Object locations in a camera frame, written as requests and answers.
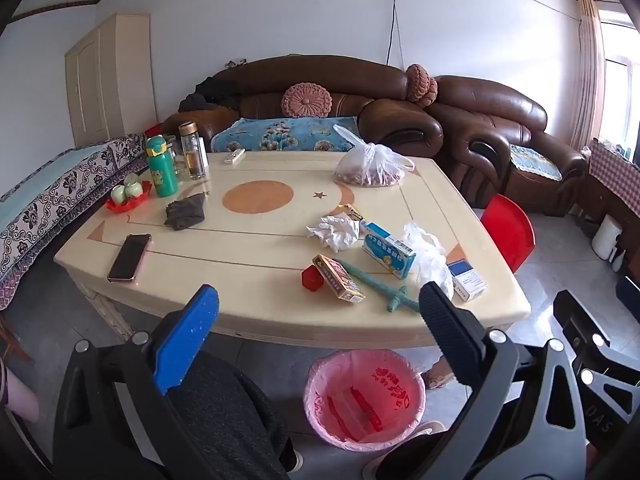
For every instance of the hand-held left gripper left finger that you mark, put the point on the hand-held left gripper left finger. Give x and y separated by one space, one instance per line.
187 330

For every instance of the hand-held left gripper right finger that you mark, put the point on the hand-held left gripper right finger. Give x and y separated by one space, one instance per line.
450 330

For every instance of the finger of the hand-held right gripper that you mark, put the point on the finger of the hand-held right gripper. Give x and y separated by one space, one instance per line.
580 317

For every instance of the blue white small box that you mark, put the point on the blue white small box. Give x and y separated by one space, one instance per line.
467 280

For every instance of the clear plastic bag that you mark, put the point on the clear plastic bag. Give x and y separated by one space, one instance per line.
430 260

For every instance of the teal clay sword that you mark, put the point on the teal clay sword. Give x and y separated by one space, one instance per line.
380 287

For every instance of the yellow red card box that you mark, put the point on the yellow red card box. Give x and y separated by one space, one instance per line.
340 280

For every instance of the small red box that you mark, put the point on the small red box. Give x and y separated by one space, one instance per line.
312 280

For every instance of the pink lined trash bin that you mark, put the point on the pink lined trash bin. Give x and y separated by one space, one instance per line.
320 400

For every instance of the white jug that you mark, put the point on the white jug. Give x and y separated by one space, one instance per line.
606 237

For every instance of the black smartphone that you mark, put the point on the black smartphone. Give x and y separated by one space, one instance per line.
129 257

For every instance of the person's dark trouser leg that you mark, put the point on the person's dark trouser leg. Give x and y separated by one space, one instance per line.
415 460
225 420

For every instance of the person's white shoe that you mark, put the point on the person's white shoe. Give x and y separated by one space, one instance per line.
430 427

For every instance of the blue medicine box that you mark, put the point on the blue medicine box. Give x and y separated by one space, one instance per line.
387 250

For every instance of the red plastic stool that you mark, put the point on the red plastic stool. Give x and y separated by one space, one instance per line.
507 230

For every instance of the dark grey cloth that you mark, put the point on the dark grey cloth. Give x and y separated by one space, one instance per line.
185 212

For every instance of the red plastic tray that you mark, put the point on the red plastic tray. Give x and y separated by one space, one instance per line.
130 202

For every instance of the checked cloth covered cabinet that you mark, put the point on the checked cloth covered cabinet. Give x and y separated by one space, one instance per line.
615 175

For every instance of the crumpled white tissue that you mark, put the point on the crumpled white tissue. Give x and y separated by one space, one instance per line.
335 232

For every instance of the small green cup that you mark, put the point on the small green cup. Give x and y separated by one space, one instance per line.
118 194
133 187

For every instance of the yellow snack wrapper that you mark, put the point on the yellow snack wrapper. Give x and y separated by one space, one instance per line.
352 211

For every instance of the green kids water bottle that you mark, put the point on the green kids water bottle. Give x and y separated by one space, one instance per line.
162 172

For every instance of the lace seat doily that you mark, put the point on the lace seat doily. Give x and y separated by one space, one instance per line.
535 162

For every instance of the clear drinking glass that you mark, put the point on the clear drinking glass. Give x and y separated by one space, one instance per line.
175 155

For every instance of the glass bottle copper lid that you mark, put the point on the glass bottle copper lid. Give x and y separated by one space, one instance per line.
194 152

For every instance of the white remote control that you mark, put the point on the white remote control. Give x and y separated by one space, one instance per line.
235 156

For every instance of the plastic bag of nuts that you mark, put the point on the plastic bag of nuts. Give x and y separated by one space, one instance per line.
372 165

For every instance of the patterned bedspread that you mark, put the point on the patterned bedspread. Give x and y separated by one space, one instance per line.
55 195

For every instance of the blue floral cushion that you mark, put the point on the blue floral cushion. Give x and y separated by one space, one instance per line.
280 135

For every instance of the brown leather armchair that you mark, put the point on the brown leather armchair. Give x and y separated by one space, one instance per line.
490 110

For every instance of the dark clothes pile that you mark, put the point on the dark clothes pile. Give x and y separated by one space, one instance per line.
210 92

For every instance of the window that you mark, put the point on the window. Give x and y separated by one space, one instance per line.
620 80

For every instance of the round pink knitted cushion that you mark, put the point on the round pink knitted cushion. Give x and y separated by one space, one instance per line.
420 85
307 100

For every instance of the beige curtain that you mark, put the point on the beige curtain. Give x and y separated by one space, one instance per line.
587 70

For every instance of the beige wardrobe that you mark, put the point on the beige wardrobe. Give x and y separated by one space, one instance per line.
112 80

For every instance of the brown leather sofa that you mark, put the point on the brown leather sofa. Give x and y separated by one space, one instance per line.
350 80

